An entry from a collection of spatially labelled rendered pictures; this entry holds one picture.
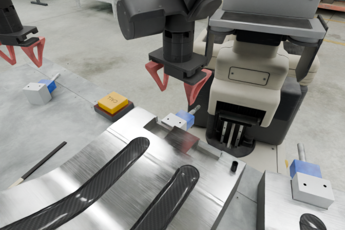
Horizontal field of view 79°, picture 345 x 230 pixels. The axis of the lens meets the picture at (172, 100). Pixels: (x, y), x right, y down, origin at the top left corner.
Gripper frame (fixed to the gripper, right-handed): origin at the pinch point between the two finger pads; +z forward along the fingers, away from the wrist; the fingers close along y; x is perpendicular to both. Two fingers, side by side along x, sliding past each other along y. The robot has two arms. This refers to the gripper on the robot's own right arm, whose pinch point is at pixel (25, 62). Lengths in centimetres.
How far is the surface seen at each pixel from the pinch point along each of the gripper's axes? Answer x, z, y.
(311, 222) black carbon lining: -28, 6, 67
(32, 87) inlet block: -1.6, 7.1, 0.0
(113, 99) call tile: -1.4, 8.6, 24.0
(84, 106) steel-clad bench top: -1.4, 12.4, 14.4
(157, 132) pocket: -14.3, 5.7, 39.6
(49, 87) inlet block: 1.9, 9.3, 2.2
